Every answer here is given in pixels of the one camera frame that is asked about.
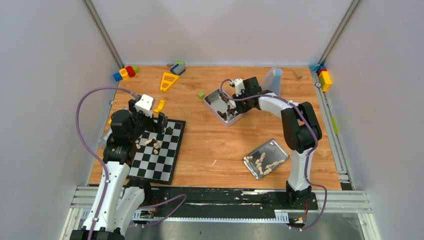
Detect yellow cylinder block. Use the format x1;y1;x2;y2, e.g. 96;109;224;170
119;68;130;80

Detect clear plastic container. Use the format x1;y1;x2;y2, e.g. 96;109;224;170
260;67;283;96

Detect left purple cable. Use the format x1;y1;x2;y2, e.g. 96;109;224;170
75;86;187;240

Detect blue grey toy block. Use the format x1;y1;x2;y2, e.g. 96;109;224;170
170;61;186;76

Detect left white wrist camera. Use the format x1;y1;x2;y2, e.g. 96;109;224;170
134;94;156;118

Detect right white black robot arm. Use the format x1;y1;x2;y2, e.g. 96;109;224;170
229;77;322;209

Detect black white chessboard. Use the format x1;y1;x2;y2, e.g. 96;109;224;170
128;119;186;185

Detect yellow triangular toy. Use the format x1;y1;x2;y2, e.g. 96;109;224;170
159;72;180;92

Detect small wooden block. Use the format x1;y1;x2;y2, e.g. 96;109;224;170
292;70;303;80

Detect yellow lego brick stack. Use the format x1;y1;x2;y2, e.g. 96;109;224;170
318;70;332;92

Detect white metal box dark pieces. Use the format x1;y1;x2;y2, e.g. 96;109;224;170
203;88;243;128

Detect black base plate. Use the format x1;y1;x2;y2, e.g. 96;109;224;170
142;186;319;219

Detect blue cube block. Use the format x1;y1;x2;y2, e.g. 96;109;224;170
113;72;123;82

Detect red cylinder block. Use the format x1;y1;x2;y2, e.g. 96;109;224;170
125;65;136;78

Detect purple cable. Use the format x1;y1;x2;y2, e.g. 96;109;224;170
75;86;187;240
219;78;328;232

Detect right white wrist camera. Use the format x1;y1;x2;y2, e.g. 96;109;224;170
233;78;245;97

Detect yellow curved toy piece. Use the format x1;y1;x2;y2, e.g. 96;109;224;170
153;99;166;114

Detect silver metal tray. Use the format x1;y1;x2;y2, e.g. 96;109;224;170
242;138;289;180

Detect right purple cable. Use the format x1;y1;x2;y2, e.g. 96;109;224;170
219;78;328;232

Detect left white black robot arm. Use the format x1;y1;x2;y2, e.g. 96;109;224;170
69;95;168;240

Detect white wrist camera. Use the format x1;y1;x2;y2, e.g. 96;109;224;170
134;94;156;118
233;78;245;97

